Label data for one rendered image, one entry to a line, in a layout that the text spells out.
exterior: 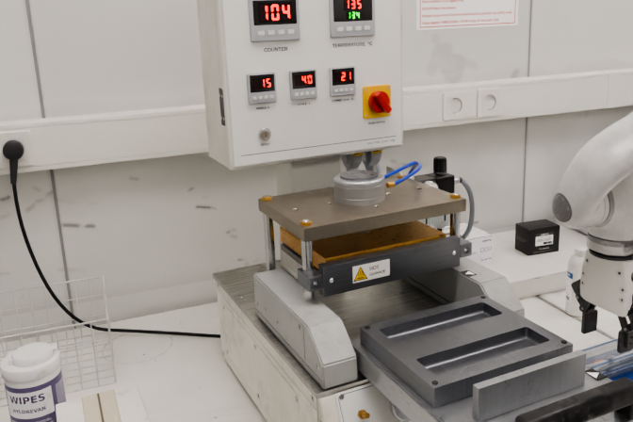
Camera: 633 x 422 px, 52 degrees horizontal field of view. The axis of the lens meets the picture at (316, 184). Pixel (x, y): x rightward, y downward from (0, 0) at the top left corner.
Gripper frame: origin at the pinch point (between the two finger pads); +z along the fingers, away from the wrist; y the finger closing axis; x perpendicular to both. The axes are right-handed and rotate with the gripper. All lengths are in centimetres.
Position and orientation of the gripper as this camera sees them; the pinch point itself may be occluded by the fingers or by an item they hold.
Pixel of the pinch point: (607, 333)
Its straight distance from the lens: 126.7
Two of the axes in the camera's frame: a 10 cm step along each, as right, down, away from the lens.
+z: 0.4, 9.7, 2.5
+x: -9.1, 1.4, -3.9
